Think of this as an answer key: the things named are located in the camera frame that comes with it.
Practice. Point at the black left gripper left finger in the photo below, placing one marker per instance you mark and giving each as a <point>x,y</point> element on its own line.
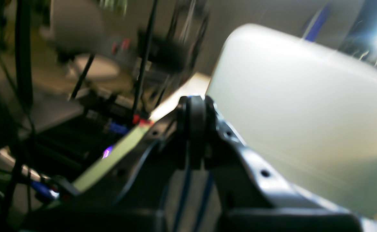
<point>128,197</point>

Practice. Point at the white plastic container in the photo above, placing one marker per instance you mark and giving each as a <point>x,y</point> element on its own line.
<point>309,110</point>

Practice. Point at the green table cloth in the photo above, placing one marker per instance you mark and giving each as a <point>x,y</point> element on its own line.
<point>102,166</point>

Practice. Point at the blue white striped t-shirt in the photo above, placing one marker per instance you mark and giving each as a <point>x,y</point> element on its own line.
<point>192,203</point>

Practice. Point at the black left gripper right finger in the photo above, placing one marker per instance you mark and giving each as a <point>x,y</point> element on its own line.
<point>254,196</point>

